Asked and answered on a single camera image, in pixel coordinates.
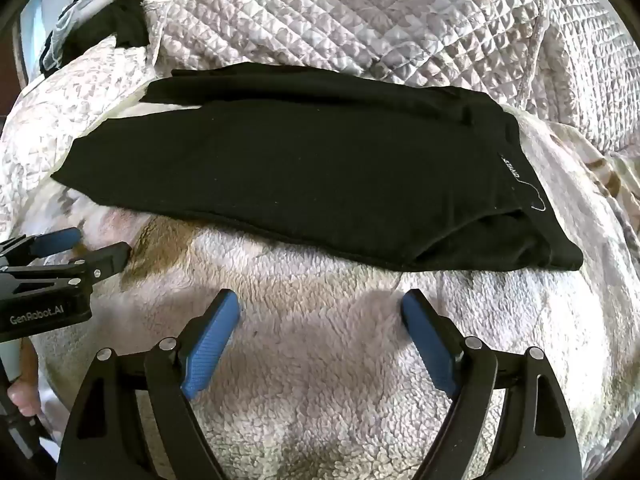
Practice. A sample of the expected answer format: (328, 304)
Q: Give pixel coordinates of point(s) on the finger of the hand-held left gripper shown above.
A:
(107, 259)
(57, 241)

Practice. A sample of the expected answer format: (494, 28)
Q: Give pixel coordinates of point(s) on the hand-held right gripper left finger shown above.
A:
(210, 347)

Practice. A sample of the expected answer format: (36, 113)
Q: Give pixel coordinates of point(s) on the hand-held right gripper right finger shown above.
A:
(430, 347)

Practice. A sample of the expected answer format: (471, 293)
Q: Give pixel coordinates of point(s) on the black pants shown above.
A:
(300, 170)

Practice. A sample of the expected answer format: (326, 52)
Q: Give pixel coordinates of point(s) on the person's left hand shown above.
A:
(24, 396)

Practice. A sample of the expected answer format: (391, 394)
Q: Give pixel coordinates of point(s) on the floral fleece blanket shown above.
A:
(310, 325)

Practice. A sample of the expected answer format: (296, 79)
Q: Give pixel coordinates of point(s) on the floral quilted pillow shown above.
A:
(60, 110)

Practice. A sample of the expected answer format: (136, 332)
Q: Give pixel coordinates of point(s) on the pale grey cloth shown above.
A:
(75, 25)

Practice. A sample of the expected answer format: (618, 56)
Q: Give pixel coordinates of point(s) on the black cloth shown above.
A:
(131, 17)

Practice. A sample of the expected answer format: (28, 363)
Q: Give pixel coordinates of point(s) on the quilted satin bedspread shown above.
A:
(360, 20)

